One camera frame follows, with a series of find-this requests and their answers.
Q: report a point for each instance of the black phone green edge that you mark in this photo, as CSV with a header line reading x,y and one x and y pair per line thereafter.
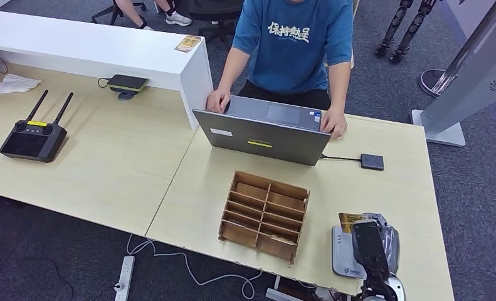
x,y
127,82

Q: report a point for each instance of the black office chair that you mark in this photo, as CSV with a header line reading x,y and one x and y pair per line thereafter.
x,y
102,14
214,8

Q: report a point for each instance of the brown yellow ID card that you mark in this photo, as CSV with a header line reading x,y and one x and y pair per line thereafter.
x,y
347,222

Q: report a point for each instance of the grey kiosk stand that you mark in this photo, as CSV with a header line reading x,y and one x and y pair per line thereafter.
x,y
472,91

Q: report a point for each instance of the person's left forearm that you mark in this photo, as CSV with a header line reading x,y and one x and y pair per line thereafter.
x,y
338,87

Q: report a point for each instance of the person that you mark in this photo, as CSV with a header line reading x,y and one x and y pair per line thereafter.
x,y
289,62
127,10

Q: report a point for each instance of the person's right hand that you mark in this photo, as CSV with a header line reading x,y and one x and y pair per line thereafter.
x,y
218,101

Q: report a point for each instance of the black square card reader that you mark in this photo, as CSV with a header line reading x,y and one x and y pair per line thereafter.
x,y
372,162

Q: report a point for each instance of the speckled room key card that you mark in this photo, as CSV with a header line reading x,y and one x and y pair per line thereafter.
x,y
285,239

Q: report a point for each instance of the yellow patterned card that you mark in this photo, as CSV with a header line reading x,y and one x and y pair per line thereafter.
x,y
188,43

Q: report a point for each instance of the black remote controller with antennas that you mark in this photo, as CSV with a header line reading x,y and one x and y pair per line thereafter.
x,y
27,143

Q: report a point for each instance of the person's left hand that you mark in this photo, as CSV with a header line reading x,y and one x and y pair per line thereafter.
x,y
334,122

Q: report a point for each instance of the chrome pole stand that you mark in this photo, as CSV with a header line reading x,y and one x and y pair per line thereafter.
x,y
432,81

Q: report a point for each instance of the person's right forearm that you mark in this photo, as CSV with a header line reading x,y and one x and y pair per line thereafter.
x,y
233,70

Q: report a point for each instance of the grey laptop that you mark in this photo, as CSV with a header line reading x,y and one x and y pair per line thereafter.
x,y
264,143

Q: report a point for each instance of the white card reader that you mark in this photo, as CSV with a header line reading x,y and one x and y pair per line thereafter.
x,y
341,253

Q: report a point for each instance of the black robot leg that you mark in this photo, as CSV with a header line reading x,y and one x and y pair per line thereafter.
x,y
393,29
411,29

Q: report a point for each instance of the wooden compartment organiser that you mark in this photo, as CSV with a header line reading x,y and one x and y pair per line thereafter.
x,y
281,201

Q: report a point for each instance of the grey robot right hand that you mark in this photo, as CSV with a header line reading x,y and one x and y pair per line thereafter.
x,y
391,245

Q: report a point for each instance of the white power strip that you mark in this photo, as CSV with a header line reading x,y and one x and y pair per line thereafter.
x,y
125,274

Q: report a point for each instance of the white counter shelf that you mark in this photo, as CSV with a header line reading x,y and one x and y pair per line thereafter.
x,y
85,45

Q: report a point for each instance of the grey round phone stand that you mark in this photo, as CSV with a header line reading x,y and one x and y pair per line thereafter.
x,y
126,97

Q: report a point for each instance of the white tissue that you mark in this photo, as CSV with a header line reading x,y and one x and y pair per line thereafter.
x,y
13,84

